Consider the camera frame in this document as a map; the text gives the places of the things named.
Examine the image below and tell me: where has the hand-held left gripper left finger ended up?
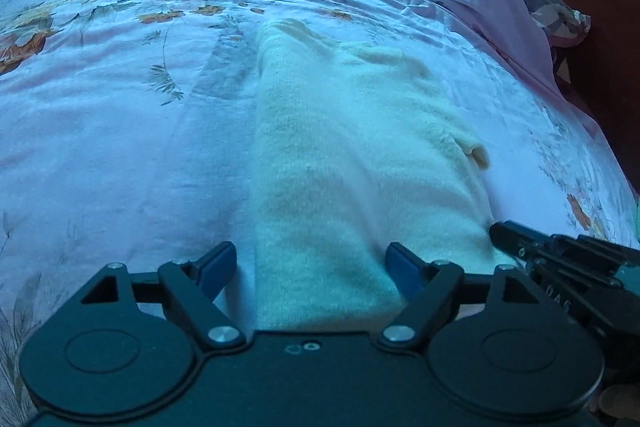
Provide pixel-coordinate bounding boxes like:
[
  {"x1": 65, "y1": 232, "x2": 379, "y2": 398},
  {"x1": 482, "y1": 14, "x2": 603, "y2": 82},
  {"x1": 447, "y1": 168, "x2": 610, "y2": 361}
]
[{"x1": 80, "y1": 241, "x2": 249, "y2": 351}]

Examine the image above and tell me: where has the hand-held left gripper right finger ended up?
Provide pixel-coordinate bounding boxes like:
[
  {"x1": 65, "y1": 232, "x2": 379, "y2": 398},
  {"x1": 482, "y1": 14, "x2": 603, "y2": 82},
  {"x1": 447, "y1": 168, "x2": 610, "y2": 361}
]
[{"x1": 377, "y1": 242, "x2": 540, "y2": 354}]

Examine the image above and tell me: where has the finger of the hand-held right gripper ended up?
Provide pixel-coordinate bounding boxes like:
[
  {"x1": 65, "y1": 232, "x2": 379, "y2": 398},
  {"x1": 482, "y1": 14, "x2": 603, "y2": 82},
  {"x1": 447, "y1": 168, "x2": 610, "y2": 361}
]
[{"x1": 489, "y1": 220, "x2": 555, "y2": 267}]

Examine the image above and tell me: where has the white knitted sweater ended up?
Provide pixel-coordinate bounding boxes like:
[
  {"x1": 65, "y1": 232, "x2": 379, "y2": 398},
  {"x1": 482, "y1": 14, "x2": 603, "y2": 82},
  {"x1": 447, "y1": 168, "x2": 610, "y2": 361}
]
[{"x1": 247, "y1": 18, "x2": 519, "y2": 334}]

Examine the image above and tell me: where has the pink floral bed sheet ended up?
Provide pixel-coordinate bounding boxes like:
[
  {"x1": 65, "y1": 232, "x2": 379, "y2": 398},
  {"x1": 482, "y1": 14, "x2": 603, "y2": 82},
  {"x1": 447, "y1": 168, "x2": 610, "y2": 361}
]
[{"x1": 0, "y1": 0, "x2": 640, "y2": 427}]

